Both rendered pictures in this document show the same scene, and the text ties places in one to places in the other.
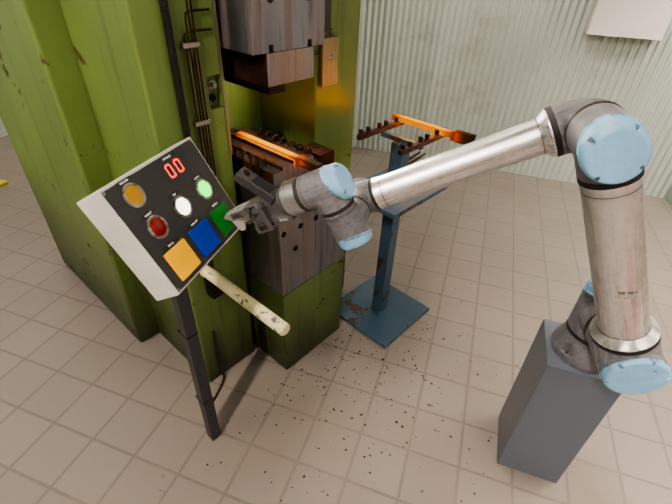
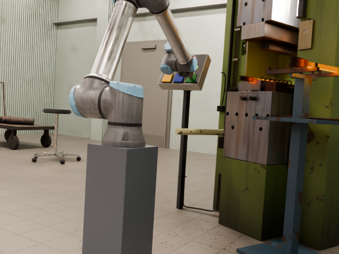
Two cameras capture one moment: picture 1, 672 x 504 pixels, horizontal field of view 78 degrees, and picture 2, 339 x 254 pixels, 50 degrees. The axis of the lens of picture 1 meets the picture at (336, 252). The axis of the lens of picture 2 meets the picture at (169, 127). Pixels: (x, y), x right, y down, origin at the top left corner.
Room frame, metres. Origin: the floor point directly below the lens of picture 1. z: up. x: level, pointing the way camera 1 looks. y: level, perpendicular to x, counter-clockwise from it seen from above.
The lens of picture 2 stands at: (1.51, -2.29, 0.76)
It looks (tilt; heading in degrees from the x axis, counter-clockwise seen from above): 3 degrees down; 105
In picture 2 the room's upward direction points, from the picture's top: 4 degrees clockwise
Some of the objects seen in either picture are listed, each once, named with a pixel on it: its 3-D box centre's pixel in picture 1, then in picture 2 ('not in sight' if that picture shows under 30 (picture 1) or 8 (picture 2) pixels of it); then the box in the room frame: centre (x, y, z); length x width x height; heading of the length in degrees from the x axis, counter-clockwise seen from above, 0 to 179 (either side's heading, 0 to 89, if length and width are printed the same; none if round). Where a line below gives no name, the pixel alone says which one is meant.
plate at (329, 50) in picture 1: (328, 61); (305, 35); (1.72, 0.06, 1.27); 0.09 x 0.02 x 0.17; 140
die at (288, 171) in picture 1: (257, 155); (269, 88); (1.53, 0.33, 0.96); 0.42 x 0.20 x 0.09; 50
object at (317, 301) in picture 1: (275, 287); (269, 193); (1.58, 0.30, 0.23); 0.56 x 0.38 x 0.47; 50
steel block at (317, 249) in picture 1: (269, 208); (274, 127); (1.58, 0.30, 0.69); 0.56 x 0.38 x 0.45; 50
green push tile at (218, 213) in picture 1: (222, 219); (191, 78); (0.98, 0.32, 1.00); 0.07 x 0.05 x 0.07; 165
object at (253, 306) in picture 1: (242, 298); (201, 131); (1.07, 0.32, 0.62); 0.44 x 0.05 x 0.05; 50
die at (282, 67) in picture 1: (249, 55); (273, 36); (1.53, 0.33, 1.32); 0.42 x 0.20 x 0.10; 50
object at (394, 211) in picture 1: (395, 189); (299, 120); (1.69, -0.25, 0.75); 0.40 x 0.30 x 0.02; 138
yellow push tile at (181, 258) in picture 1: (181, 259); (167, 77); (0.78, 0.37, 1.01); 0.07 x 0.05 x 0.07; 165
